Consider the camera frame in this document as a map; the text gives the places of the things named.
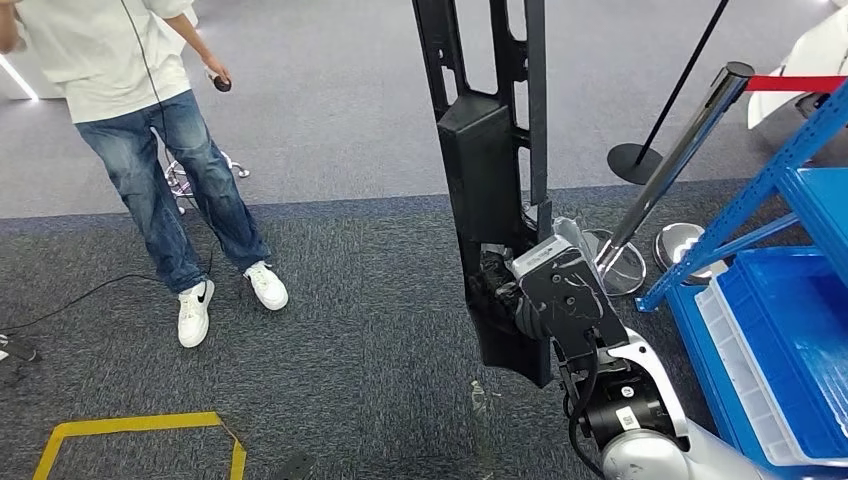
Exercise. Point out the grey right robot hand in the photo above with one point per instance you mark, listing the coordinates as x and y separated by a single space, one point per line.
497 281

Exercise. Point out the person's left hand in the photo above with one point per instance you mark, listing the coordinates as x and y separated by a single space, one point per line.
215 69

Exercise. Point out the black handheld controller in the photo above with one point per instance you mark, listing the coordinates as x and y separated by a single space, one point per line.
223 85

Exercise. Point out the long black plastic part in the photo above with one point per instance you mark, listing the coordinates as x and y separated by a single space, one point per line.
484 172

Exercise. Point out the person's left forearm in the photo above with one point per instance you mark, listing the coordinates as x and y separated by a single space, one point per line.
192 40

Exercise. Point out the person's right forearm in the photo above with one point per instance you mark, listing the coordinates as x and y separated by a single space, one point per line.
6 30

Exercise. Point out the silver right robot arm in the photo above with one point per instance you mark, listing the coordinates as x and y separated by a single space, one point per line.
662 457

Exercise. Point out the blue metal shelf rack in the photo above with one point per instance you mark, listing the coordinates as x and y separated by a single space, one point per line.
748 192

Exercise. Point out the person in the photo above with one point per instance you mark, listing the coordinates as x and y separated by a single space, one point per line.
119 66

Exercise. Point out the chrome chair base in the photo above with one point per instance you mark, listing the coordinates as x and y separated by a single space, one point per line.
173 185

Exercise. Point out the chrome-based stanchion with black top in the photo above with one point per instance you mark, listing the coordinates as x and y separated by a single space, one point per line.
676 245

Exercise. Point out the white ribbed plastic bin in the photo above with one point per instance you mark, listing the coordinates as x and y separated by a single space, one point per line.
722 344

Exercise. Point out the blue plastic bin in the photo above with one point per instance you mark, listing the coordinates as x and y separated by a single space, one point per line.
795 331

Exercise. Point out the short red barrier belt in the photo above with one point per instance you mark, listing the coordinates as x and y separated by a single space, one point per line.
795 84

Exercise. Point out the white car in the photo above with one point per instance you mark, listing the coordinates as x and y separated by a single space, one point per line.
815 53

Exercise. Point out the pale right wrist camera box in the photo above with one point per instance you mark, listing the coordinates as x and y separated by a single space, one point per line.
540 255

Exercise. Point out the black right wrist camera bracket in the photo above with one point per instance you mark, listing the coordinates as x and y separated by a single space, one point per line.
570 305

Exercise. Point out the black stanchion post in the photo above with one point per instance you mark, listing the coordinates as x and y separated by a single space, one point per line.
632 166

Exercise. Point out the chrome stanchion post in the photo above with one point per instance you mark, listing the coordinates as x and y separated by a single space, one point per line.
669 166

